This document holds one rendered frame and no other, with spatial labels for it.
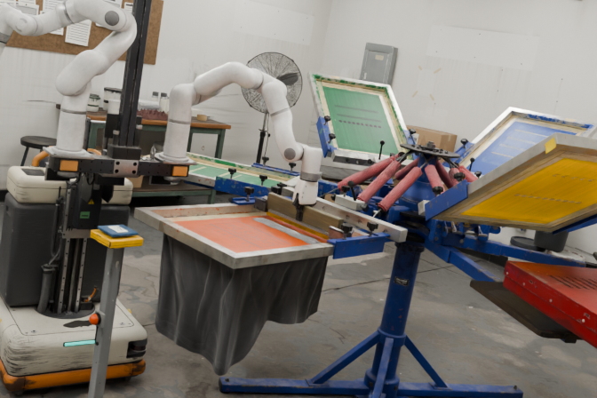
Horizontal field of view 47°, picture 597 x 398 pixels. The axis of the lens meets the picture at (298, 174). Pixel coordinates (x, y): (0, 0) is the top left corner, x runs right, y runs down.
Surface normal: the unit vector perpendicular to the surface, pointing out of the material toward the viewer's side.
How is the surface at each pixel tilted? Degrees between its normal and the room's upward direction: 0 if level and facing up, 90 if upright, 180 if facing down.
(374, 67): 90
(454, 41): 90
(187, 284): 93
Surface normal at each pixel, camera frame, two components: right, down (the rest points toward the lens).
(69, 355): 0.55, 0.24
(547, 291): -0.95, -0.11
